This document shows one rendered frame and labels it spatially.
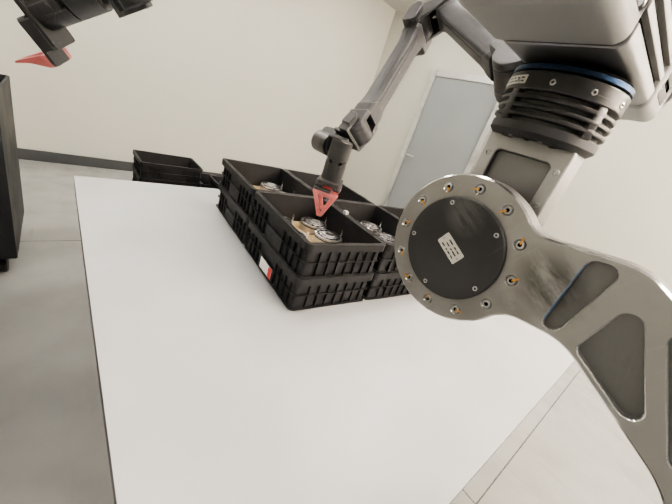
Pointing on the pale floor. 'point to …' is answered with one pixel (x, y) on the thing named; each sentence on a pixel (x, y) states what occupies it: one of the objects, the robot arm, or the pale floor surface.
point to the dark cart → (9, 180)
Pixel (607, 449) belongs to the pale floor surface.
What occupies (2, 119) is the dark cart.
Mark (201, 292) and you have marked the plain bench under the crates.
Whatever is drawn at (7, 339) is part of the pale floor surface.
